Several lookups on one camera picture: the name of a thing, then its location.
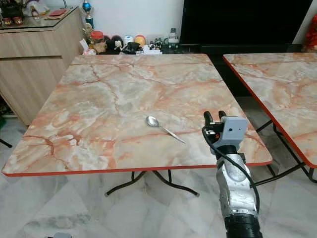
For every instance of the black metal table leg frame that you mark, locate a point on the black metal table leg frame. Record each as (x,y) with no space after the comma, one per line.
(285,148)
(166,179)

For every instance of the black plush figure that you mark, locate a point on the black plush figure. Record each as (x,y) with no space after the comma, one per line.
(112,44)

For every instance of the orange round figurine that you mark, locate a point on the orange round figurine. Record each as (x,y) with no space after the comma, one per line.
(139,39)

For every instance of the red lidded glass jar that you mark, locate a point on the red lidded glass jar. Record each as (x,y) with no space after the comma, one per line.
(97,40)

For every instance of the black television screen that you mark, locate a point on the black television screen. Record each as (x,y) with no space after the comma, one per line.
(242,22)

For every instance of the flat red booklet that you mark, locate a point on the flat red booklet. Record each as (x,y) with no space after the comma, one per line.
(58,12)

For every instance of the silver metal spoon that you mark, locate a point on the silver metal spoon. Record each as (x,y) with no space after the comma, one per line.
(152,121)

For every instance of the white round figurine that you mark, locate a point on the white round figurine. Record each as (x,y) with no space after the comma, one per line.
(128,39)

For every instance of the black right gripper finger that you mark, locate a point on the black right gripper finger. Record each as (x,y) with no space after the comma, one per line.
(208,120)
(222,115)

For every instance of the red decoration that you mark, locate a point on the red decoration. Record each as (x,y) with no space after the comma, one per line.
(311,34)

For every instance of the black pouch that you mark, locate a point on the black pouch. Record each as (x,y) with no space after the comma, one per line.
(132,48)

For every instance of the dark ornament with red pots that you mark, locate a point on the dark ornament with red pots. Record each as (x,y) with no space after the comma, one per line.
(12,12)

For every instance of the blue globe trophy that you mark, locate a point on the blue globe trophy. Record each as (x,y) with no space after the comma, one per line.
(87,6)

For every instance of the light wooden cabinet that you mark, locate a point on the light wooden cabinet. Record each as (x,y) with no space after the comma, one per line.
(39,69)

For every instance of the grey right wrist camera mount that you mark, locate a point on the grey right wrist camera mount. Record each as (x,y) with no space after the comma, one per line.
(234,130)

